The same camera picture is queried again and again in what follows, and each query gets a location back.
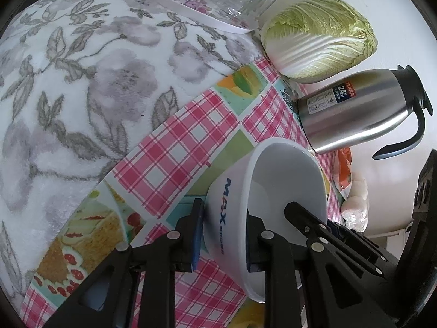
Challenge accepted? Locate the bag of steamed buns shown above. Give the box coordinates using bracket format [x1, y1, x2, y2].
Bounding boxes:
[341, 172, 371, 233]

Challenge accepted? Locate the small white printed bowl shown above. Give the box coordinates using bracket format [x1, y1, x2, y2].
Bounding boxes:
[203, 138, 329, 304]

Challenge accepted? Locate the pink plaid tablecloth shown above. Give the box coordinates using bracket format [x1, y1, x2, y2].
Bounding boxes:
[20, 56, 345, 328]

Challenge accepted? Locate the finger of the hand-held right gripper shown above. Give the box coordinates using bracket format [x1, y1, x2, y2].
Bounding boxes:
[284, 201, 389, 281]
[327, 221, 398, 270]

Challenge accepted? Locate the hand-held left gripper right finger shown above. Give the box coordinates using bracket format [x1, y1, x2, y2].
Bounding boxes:
[245, 212, 408, 328]

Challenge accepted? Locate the napa cabbage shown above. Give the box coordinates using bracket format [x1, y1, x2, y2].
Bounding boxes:
[260, 0, 378, 83]

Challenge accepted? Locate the orange plastic bag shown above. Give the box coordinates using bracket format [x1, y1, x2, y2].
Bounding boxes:
[335, 147, 354, 192]

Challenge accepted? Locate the stainless steel thermos jug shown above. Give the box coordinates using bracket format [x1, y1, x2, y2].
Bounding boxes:
[296, 65, 435, 160]

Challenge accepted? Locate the grey floral cloth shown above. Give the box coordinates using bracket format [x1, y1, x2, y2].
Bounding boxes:
[0, 0, 270, 301]

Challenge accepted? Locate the white floral tray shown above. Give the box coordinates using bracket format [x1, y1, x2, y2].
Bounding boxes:
[136, 0, 261, 35]

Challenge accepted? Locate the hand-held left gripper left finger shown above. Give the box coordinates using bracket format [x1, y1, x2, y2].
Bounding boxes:
[44, 197, 206, 328]

